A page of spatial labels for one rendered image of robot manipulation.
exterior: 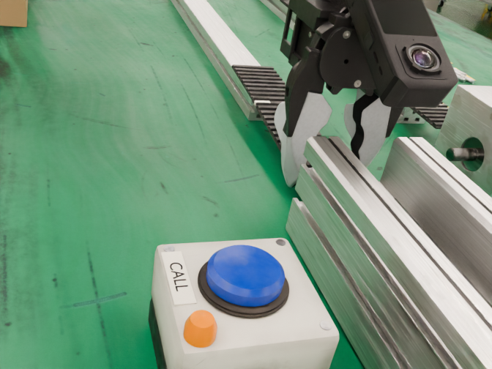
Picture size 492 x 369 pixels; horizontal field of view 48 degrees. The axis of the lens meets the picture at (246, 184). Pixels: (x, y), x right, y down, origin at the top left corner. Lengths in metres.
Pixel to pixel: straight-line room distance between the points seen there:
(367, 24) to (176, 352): 0.24
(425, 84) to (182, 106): 0.33
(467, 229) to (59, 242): 0.27
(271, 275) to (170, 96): 0.39
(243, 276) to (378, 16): 0.20
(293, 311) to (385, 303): 0.06
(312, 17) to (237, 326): 0.25
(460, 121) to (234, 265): 0.33
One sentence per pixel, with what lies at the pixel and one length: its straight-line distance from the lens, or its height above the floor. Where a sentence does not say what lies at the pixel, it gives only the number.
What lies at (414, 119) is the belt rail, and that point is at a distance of 0.71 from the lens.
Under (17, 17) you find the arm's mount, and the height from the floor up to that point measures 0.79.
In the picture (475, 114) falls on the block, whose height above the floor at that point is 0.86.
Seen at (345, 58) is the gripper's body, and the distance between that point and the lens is 0.43.
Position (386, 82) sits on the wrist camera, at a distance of 0.36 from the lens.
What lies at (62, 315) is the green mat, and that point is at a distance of 0.36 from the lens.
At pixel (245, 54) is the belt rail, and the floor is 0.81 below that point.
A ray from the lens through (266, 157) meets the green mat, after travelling 0.54.
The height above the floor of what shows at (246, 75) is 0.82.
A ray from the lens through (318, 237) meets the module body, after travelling 0.39.
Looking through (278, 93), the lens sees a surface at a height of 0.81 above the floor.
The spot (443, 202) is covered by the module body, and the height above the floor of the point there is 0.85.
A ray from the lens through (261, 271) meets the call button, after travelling 0.28.
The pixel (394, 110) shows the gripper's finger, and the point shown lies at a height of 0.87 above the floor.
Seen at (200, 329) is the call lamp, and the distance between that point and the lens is 0.25.
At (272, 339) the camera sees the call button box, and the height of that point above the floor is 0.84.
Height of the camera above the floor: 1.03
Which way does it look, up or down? 31 degrees down
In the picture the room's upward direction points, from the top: 11 degrees clockwise
